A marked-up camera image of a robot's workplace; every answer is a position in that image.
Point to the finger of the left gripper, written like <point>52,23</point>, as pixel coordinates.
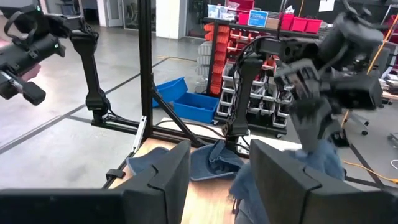
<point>339,135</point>
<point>314,124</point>

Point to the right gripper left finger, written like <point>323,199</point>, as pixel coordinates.
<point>161,193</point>

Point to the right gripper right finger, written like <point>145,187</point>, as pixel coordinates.
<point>295,196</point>

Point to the dark blue denim cap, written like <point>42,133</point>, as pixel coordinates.
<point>143,160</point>
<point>205,168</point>
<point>323,161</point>

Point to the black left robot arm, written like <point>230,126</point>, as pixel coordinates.
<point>245,93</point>

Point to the office chair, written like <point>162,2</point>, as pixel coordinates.
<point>357,119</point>

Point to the red plastic bin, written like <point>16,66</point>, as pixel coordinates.
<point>299,25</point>
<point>286,21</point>
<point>314,26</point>

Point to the blue sign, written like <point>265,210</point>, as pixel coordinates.
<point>258,18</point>

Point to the white paper sign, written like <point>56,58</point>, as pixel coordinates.
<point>326,5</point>

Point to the blue plastic bin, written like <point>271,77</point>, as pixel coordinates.
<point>169,90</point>
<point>196,107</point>

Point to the orange bin stack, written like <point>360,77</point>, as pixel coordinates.
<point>219,40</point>

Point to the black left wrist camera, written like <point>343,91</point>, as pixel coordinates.
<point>357,91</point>

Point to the black aluminium frame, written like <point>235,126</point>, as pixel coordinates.
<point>145,62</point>

